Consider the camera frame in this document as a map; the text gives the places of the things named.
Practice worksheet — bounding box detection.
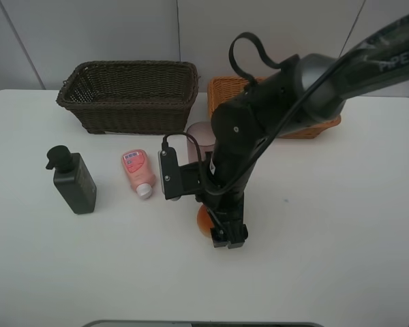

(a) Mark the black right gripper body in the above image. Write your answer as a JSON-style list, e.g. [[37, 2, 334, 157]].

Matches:
[[179, 136, 259, 225]]

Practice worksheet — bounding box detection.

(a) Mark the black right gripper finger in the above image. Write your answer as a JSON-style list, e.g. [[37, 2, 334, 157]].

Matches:
[[226, 221, 248, 249], [210, 220, 228, 248]]

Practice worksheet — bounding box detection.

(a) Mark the red orange half fruit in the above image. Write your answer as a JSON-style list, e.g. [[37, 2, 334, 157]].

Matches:
[[196, 204, 214, 238]]

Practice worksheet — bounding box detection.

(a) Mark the translucent purple plastic cup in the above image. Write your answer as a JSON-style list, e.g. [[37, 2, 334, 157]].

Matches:
[[187, 121, 215, 163]]

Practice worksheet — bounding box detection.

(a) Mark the dark green pump bottle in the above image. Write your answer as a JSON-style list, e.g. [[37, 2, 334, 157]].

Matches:
[[46, 145, 97, 215]]

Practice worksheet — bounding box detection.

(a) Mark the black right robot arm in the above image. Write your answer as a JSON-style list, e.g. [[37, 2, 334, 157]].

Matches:
[[196, 14, 409, 249]]

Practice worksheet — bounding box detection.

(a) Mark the pink lotion bottle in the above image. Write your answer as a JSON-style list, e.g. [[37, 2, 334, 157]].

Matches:
[[121, 149, 156, 200]]

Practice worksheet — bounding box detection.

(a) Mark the light orange wicker basket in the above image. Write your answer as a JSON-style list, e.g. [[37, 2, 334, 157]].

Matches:
[[207, 76, 342, 140]]

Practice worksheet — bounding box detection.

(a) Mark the dark brown wicker basket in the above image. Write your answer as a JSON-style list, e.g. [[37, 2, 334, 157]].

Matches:
[[57, 61, 198, 135]]

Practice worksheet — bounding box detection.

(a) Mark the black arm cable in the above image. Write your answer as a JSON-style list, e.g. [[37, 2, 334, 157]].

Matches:
[[160, 32, 372, 197]]

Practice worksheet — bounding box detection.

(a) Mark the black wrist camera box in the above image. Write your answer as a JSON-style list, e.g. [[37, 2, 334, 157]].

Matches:
[[159, 146, 183, 201]]

